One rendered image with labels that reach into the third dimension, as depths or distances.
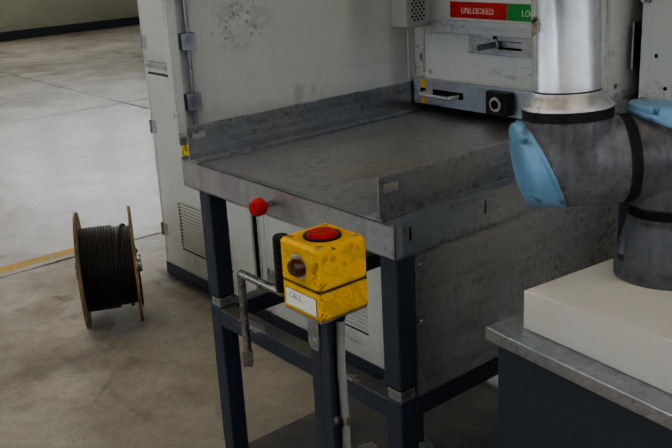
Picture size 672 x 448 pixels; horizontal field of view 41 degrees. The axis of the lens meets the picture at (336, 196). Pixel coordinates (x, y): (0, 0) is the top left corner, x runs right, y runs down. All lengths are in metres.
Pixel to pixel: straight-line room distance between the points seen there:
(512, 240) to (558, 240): 0.14
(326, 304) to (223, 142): 0.76
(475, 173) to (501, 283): 0.22
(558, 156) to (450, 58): 0.94
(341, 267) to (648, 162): 0.40
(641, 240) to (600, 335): 0.15
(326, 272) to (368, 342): 1.49
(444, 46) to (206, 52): 0.53
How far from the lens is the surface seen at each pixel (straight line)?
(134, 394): 2.71
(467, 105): 2.01
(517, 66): 1.92
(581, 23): 1.13
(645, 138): 1.17
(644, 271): 1.21
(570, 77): 1.13
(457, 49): 2.02
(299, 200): 1.49
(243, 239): 2.97
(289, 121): 1.89
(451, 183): 1.43
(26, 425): 2.67
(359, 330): 2.60
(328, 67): 2.10
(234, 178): 1.64
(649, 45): 1.80
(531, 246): 1.62
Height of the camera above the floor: 1.28
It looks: 17 degrees down
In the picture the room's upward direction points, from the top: 3 degrees counter-clockwise
